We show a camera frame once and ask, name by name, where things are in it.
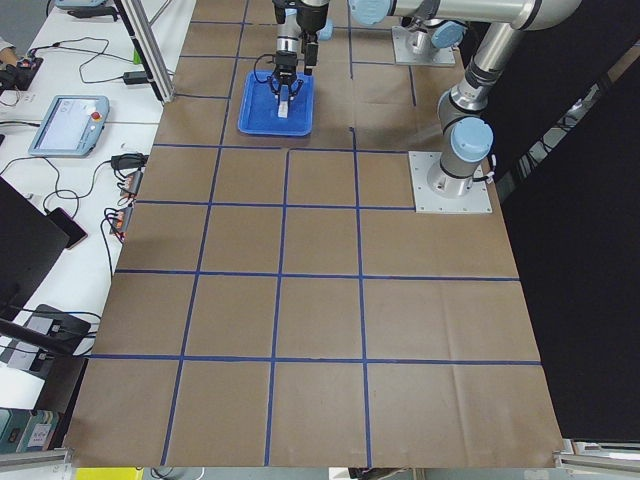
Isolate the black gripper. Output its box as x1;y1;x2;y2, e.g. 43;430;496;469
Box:
268;51;303;98

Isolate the white toy block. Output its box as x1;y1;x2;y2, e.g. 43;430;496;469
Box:
277;100;289;119

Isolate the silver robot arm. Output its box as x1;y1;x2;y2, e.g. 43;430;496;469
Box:
268;0;329;103
349;0;580;198

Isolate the blue plastic tray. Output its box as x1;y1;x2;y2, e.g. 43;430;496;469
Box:
237;70;315;137

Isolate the black power adapter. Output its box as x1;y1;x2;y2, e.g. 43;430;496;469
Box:
122;71;149;85

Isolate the orange usb hub upper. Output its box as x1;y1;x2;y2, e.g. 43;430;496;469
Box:
119;170;143;196

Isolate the orange usb hub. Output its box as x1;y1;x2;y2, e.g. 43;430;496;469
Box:
106;206;133;241
119;170;143;196

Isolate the orange usb hub lower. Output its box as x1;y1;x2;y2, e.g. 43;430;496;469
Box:
106;206;133;241

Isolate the brown paper table mat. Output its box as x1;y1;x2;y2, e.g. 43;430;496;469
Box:
65;1;562;468

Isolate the teach pendant with screen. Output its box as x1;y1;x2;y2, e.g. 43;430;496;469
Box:
28;95;110;157

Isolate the black monitor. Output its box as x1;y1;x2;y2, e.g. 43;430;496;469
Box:
1;179;69;321

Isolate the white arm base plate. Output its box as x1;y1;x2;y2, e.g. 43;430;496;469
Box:
391;26;456;68
408;151;493;214

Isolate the aluminium frame post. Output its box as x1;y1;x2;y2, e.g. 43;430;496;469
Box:
114;0;175;104

